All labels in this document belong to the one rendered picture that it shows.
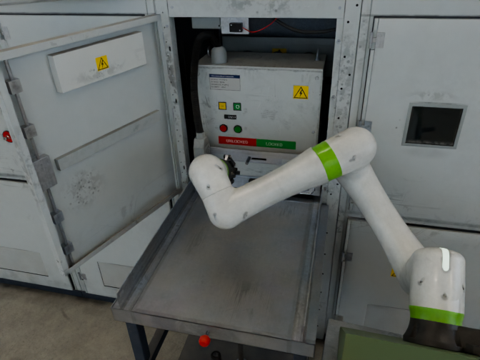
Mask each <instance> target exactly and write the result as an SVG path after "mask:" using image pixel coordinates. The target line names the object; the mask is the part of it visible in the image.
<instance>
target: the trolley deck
mask: <svg viewBox="0 0 480 360"><path fill-rule="evenodd" d="M311 207H312V204H308V203H301V202H294V201H280V202H278V203H276V204H274V205H272V206H270V207H268V208H266V209H264V210H263V211H260V212H259V213H257V214H255V215H253V216H252V217H250V218H248V219H247V220H246V221H243V222H242V223H240V224H239V225H238V226H236V227H234V228H232V229H220V228H218V227H216V226H214V225H213V224H212V222H211V221H210V219H209V216H208V214H207V211H206V208H205V206H204V203H203V201H202V200H201V197H200V196H198V198H197V199H196V201H195V202H194V205H193V206H192V208H191V210H190V211H189V213H188V215H187V216H186V218H185V219H184V222H183V223H182V225H181V227H180V228H179V230H178V231H177V233H176V235H175V237H174V239H173V240H172V242H171V243H170V245H169V247H168V249H167V250H166V252H165V254H164V255H163V257H162V259H161V261H160V262H159V264H158V266H157V268H156V269H155V271H154V273H153V274H152V276H151V278H150V279H149V281H148V283H147V285H146V286H145V288H144V290H143V291H142V293H141V295H140V297H139V298H138V300H137V302H136V303H135V305H134V307H133V309H132V310H131V311H124V310H121V309H119V303H118V299H117V298H116V300H115V301H114V303H113V304H112V305H111V310H112V314H113V316H114V320H116V321H122V322H127V323H131V324H138V325H142V326H149V327H154V328H158V329H165V330H169V331H175V332H180V333H184V334H191V335H195V336H202V335H204V334H206V331H209V338H210V339H218V340H222V341H229V342H233V343H237V344H244V345H248V346H255V347H259V348H263V349H271V350H274V351H282V352H286V353H290V354H297V355H301V356H308V357H312V358H314V352H315V344H316V330H317V322H318V315H319V300H320V293H321V278H322V271H323V262H324V248H325V241H326V226H327V219H328V210H329V205H322V208H321V219H320V225H319V236H318V243H317V249H316V261H315V267H314V277H313V284H312V290H311V302H310V308H309V319H308V326H307V332H306V343H301V342H297V341H291V335H292V329H293V325H294V316H295V311H296V303H297V298H298V292H299V284H300V279H301V270H302V266H303V261H304V252H305V248H306V239H307V234H308V229H309V220H310V216H311Z"/></svg>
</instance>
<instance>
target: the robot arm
mask: <svg viewBox="0 0 480 360"><path fill-rule="evenodd" d="M376 148H377V145H376V139H375V138H374V136H373V134H372V133H371V132H370V131H368V130H367V129H365V128H362V127H357V126H355V127H350V128H347V129H345V130H343V131H341V132H339V133H337V134H335V135H333V136H332V137H330V138H328V139H326V140H325V141H323V142H321V143H320V144H317V145H316V146H314V147H312V148H311V147H310V148H308V149H307V150H306V151H304V152H303V153H301V154H299V155H298V156H297V157H295V158H293V159H292V160H291V161H288V162H287V163H285V164H284V165H282V166H280V167H279V168H277V169H274V170H273V171H271V172H269V173H267V174H265V175H263V176H261V177H259V178H257V179H255V180H253V181H250V182H249V183H246V184H244V185H243V186H240V187H238V188H234V187H233V186H232V184H233V183H234V178H236V175H240V171H237V170H238V169H237V168H234V166H236V163H235V162H234V160H233V159H232V158H231V155H227V154H224V155H223V157H224V159H219V158H218V157H216V156H214V155H212V154H202V155H200V156H198V157H196V158H195V159H194V160H193V161H192V162H191V164H190V167H189V178H190V180H191V182H192V184H193V185H194V187H195V188H196V190H197V192H198V193H199V196H200V197H201V200H202V201H203V203H204V206H205V208H206V211H207V214H208V216H209V219H210V221H211V222H212V224H213V225H214V226H216V227H218V228H220V229H232V228H234V227H236V226H238V225H239V224H240V223H242V222H243V221H246V220H247V219H248V218H250V217H252V216H253V215H255V214H257V213H259V212H260V211H263V210H264V209H266V208H268V207H270V206H272V205H274V204H276V203H278V202H280V201H283V200H284V199H287V198H289V197H291V196H294V195H296V194H299V193H301V192H303V191H306V190H309V189H312V188H314V187H317V186H321V185H324V184H327V183H328V182H329V181H331V180H334V179H336V180H337V181H338V182H339V183H340V184H341V186H342V187H343V188H344V190H345V191H346V192H347V194H348V195H349V196H350V197H351V199H352V200H353V202H354V203H355V204H356V206H357V207H358V209H359V211H360V212H361V213H362V215H363V216H364V218H365V219H366V221H367V223H368V224H369V226H370V227H371V229H372V231H373V232H374V234H375V236H376V238H377V239H378V241H379V243H380V244H381V247H382V249H383V250H384V253H385V254H386V256H387V258H388V260H389V263H390V264H391V267H392V269H393V270H394V273H395V275H396V277H397V279H398V282H399V284H400V286H401V288H402V289H403V290H404V291H405V292H406V293H407V294H408V295H409V311H410V321H409V326H408V328H407V330H406V332H405V333H404V335H403V341H407V342H410V343H414V344H419V345H423V346H430V347H434V348H438V349H444V350H448V351H455V352H461V353H466V354H467V353H470V354H476V355H479V356H480V329H473V328H469V327H464V326H462V322H463V319H464V312H465V284H466V261H465V258H464V257H463V256H462V255H461V254H460V253H458V252H455V251H452V250H450V249H444V248H439V247H426V248H424V247H423V246H422V244H421V243H420V242H419V240H418V239H417V238H416V237H415V236H414V234H413V233H412V231H411V230H410V228H409V227H408V226H407V225H406V223H405V222H404V220H403V219H402V218H401V216H400V215H399V213H398V211H397V210H396V209H395V207H394V205H393V204H392V202H391V201H390V199H389V197H388V196H387V194H386V192H385V191H384V189H383V187H382V185H381V184H380V182H379V180H378V178H377V177H376V174H375V173H374V170H373V169H372V167H371V164H370V162H371V160H372V159H373V158H374V156H375V154H376Z"/></svg>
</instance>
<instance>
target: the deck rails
mask: <svg viewBox="0 0 480 360"><path fill-rule="evenodd" d="M321 194H322V191H321ZM198 196H199V193H198V192H197V191H195V190H194V185H193V184H192V182H191V180H190V182H189V183H188V184H187V186H186V188H185V189H184V190H183V192H182V193H181V196H180V197H179V198H178V200H177V201H176V203H175V204H174V206H173V207H172V209H171V211H170V212H169V213H168V215H167V217H166V218H165V219H164V221H163V223H162V224H161V226H160V227H159V229H158V230H157V232H156V233H155V234H154V237H153V238H152V240H151V241H150V242H149V244H148V246H147V247H146V248H145V250H144V252H143V253H142V255H141V256H140V257H139V260H138V261H137V262H136V264H135V265H134V267H133V269H132V270H131V271H130V273H129V275H128V276H127V277H126V279H125V281H124V282H123V284H122V285H121V287H120V288H119V290H118V291H117V293H116V297H117V299H118V303H119V309H121V310H124V311H131V310H132V309H133V307H134V305H135V303H136V302H137V300H138V298H139V297H140V295H141V293H142V291H143V290H144V288H145V286H146V285H147V283H148V281H149V279H150V278H151V276H152V274H153V273H154V271H155V269H156V268H157V266H158V264H159V262H160V261H161V259H162V257H163V255H164V254H165V252H166V250H167V249H168V247H169V245H170V243H171V242H172V240H173V239H174V237H175V235H176V233H177V231H178V230H179V228H180V227H181V225H182V223H183V222H184V219H185V218H186V216H187V215H188V213H189V211H190V210H191V208H192V206H193V205H194V202H195V201H196V199H197V198H198ZM321 208H322V204H321V198H320V204H315V203H312V207H311V216H310V220H309V229H308V234H307V239H306V248H305V252H304V261H303V266H302V270H301V279H300V284H299V292H298V298H297V303H296V311H295V316H294V325H293V329H292V335H291V341H297V342H301V343H306V332H307V326H308V319H309V308H310V302H311V290H312V284H313V277H314V267H315V261H316V249H317V243H318V236H319V225H320V219H321ZM122 289H124V291H123V292H122V294H121V296H119V294H120V293H121V291H122Z"/></svg>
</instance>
